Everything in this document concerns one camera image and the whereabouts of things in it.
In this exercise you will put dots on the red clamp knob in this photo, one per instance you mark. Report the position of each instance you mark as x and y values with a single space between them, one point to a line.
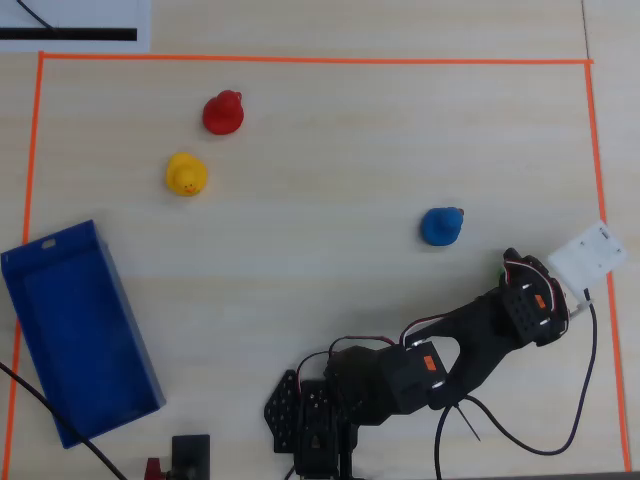
154 470

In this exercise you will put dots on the small black box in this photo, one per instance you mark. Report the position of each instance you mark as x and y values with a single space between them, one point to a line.
191 455

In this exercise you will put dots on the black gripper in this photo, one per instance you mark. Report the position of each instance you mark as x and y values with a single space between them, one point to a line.
511 263

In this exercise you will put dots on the long orange tape strip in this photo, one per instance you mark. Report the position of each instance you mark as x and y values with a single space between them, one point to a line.
300 59

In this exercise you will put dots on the blue rubber duck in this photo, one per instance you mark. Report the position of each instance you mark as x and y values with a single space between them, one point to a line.
440 227

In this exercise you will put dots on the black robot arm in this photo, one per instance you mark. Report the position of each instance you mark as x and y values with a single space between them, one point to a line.
400 375

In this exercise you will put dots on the orange tape strip by box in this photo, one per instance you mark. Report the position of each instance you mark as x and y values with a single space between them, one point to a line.
31 165

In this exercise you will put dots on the white paper with black bar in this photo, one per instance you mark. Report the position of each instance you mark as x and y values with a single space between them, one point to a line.
75 15

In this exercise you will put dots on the yellow rubber duck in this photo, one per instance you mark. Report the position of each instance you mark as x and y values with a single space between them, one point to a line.
186 174

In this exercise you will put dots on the blue plastic box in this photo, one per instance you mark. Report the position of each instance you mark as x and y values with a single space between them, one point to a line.
80 330

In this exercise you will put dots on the red rubber duck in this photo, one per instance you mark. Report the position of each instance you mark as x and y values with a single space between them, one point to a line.
223 114

